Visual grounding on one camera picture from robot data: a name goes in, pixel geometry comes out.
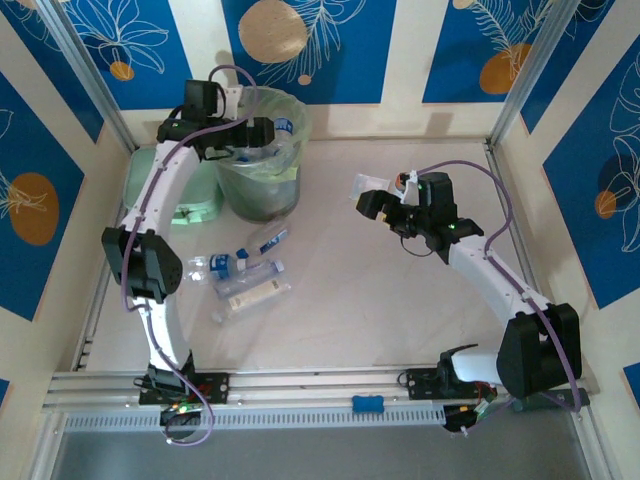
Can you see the aluminium frame rail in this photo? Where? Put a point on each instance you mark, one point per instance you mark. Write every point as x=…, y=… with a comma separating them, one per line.
x=310, y=378
x=300, y=401

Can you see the blue plastic clip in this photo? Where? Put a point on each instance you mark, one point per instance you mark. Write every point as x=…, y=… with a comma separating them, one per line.
x=368, y=404

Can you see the mint green lidded container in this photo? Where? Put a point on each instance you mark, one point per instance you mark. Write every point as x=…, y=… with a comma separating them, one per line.
x=200, y=200

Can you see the small clear bottle blue label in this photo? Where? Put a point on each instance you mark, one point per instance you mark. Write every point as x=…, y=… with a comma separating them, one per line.
x=284, y=142
x=222, y=265

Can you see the small circuit board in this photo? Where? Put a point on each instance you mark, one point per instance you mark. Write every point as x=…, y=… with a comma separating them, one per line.
x=182, y=409
x=485, y=407

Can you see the clear bottle red flower label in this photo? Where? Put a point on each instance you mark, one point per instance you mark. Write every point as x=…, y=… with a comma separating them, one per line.
x=270, y=239

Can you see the clear bottle beige label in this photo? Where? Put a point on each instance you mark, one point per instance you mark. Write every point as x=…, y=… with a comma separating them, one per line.
x=260, y=295

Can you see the grey metal shelf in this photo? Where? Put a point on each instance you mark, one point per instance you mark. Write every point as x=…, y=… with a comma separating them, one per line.
x=325, y=455

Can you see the green plastic bin liner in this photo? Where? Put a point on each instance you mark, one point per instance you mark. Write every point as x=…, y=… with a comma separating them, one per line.
x=295, y=107

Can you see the clear bottle white red cap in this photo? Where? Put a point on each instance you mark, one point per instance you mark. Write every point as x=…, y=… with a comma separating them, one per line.
x=265, y=270

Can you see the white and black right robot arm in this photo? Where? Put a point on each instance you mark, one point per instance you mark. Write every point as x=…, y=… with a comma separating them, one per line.
x=480, y=270

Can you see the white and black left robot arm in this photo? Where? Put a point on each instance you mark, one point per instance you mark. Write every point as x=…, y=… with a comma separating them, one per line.
x=172, y=170

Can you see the aluminium side rail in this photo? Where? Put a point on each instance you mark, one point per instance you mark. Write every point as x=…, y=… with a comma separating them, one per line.
x=90, y=325
x=531, y=260

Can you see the aluminium frame post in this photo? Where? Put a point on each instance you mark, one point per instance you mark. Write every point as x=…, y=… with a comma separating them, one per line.
x=85, y=65
x=530, y=75

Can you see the white sachet packet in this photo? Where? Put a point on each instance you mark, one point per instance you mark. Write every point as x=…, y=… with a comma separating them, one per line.
x=367, y=182

